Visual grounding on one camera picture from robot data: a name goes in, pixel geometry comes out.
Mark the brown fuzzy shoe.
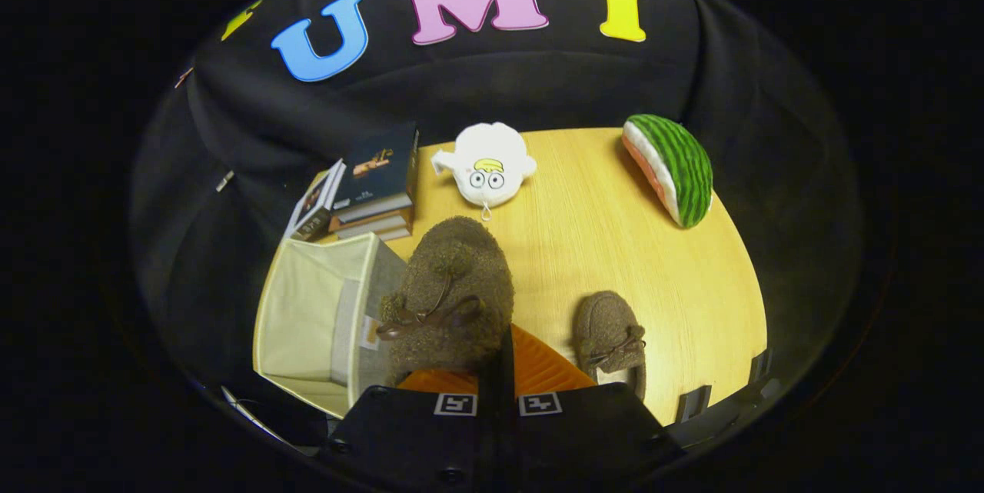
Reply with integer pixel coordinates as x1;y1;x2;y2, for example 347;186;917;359
375;216;516;388
573;291;648;401

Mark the watermelon slice plush toy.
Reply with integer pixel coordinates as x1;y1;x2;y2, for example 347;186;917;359
621;113;714;229

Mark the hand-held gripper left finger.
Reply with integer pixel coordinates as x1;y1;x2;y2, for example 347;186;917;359
317;355;499;488

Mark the brown book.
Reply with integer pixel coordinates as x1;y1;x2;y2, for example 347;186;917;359
329;205;416;242

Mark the white plush toy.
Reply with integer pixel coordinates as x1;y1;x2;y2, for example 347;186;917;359
430;122;537;222

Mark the dark blue book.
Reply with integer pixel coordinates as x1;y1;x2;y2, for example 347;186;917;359
331;122;421;223

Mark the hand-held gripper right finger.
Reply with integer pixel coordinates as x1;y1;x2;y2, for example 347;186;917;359
496;324;685;488

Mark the white book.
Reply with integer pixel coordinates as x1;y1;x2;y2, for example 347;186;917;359
284;160;345;242

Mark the grey fabric storage box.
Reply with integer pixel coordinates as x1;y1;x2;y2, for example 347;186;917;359
252;232;408;418

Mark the black backdrop cloth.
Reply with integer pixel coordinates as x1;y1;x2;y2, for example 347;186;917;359
131;0;862;448

